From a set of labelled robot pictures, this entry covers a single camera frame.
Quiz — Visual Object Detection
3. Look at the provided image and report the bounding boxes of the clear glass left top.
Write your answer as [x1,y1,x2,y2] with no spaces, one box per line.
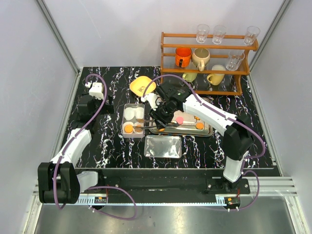
[196,24,210,43]

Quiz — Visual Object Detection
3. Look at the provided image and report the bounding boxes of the clear glass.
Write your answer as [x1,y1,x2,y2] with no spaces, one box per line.
[196,24,210,43]
[212,25,227,44]
[244,26,260,46]

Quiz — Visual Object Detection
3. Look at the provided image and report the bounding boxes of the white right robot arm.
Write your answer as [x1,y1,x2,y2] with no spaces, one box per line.
[141,83,254,193]

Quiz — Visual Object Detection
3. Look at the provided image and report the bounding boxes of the clear glass middle top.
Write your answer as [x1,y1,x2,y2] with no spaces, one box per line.
[212,25,227,44]

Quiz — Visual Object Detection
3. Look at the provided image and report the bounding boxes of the pink sandwich cookie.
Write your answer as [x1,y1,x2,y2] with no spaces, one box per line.
[175,116,184,125]

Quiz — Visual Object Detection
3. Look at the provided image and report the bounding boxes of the white cookie box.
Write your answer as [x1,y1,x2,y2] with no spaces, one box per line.
[121,104,145,138]

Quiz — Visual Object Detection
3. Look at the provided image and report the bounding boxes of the orange sandwich cookie top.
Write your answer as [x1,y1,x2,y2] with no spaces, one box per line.
[124,124,134,134]

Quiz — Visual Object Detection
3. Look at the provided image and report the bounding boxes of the orange mug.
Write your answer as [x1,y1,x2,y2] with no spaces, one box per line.
[175,47,192,68]

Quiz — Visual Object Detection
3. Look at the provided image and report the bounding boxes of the green mug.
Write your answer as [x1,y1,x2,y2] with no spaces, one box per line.
[182,73,197,82]

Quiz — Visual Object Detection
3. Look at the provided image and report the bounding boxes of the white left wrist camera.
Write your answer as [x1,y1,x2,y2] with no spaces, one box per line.
[85,82,104,100]

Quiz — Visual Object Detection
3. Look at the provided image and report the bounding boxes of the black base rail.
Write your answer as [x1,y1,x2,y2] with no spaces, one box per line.
[82,168,251,205]

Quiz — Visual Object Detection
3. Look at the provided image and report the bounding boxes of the clear glass right top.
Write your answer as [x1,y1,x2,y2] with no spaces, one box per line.
[244,26,260,46]

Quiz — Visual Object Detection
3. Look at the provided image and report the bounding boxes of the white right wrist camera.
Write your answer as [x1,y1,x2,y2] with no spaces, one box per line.
[141,93,159,110]

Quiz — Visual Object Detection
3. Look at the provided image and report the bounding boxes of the metal tongs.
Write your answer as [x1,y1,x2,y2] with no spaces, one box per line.
[134,119,180,130]

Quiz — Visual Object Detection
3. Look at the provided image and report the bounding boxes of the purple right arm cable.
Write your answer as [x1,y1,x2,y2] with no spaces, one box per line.
[141,74,266,212]

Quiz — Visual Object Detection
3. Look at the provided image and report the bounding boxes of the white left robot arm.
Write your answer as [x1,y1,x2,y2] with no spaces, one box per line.
[38,94,115,204]

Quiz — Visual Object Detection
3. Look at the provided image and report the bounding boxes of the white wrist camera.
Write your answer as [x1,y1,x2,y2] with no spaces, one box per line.
[85,82,104,100]
[141,93,159,110]

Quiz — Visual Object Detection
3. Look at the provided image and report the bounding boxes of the yellow mug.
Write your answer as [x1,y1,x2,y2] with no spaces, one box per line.
[207,65,226,85]

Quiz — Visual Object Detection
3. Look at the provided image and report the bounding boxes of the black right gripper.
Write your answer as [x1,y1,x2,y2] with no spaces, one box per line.
[148,101,176,131]

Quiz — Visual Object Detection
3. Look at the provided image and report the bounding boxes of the large steel baking tray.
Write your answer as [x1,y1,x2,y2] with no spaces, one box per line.
[149,110,213,137]

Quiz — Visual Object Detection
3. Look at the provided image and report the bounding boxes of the wooden cup rack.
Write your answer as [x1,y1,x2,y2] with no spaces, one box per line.
[160,32,259,96]

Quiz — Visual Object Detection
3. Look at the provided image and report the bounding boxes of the yellow square plate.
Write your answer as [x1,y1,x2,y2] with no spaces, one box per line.
[129,76,156,97]

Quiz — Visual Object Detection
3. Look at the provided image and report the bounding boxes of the beige mug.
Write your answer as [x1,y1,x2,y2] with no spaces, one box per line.
[191,48,210,72]

